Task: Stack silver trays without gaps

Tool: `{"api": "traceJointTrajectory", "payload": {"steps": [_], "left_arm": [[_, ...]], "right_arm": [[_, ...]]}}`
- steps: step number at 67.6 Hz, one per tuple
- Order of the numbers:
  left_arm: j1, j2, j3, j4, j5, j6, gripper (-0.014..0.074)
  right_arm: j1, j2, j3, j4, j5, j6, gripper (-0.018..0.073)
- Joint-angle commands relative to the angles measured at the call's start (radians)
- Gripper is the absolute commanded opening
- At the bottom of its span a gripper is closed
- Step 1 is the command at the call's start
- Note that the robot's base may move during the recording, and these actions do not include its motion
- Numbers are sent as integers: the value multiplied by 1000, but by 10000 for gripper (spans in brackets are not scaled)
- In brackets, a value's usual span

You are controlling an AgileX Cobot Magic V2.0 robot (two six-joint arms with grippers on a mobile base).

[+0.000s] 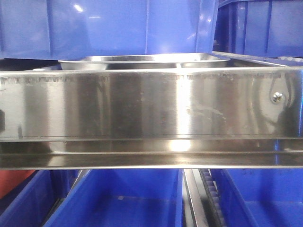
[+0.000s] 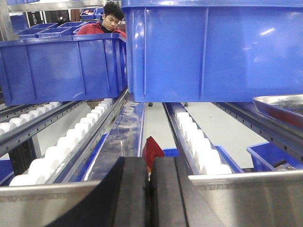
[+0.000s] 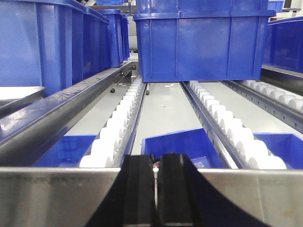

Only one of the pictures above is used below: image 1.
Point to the stainless steel shelf front rail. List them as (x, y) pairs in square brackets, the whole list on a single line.
[(182, 118)]

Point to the blue lower centre bin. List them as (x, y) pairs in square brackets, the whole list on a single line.
[(123, 198)]

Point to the silver metal tray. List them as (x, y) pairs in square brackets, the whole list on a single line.
[(153, 61)]

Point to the large blue upper crate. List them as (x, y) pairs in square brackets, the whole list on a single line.
[(72, 29)]

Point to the silver rail screw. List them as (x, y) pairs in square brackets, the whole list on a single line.
[(277, 97)]

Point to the blue bin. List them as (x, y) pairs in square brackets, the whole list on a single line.
[(30, 203), (260, 197), (123, 198)]

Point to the blue lower right bin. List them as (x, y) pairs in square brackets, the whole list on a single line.
[(260, 197)]

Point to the white roller conveyor track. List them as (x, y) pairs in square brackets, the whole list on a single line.
[(201, 206)]

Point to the blue lower left bin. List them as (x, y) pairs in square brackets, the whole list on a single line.
[(30, 203)]

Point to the blue upper right crate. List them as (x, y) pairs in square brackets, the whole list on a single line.
[(267, 28)]

